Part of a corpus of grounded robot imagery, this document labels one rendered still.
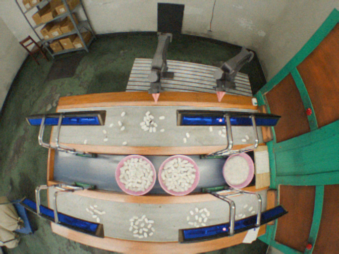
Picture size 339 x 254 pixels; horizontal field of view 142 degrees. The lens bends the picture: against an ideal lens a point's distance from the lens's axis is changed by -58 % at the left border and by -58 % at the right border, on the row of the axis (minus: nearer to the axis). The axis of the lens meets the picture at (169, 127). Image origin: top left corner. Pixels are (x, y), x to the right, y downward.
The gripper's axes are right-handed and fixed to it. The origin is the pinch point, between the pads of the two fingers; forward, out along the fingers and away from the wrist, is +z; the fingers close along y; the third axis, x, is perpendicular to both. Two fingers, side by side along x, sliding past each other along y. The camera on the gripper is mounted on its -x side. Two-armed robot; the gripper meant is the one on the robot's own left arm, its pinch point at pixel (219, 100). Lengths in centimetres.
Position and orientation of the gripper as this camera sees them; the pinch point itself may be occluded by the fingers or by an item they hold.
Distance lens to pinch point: 98.4
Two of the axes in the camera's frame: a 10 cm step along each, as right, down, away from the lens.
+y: 10.0, 0.1, 0.6
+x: -0.5, -3.9, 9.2
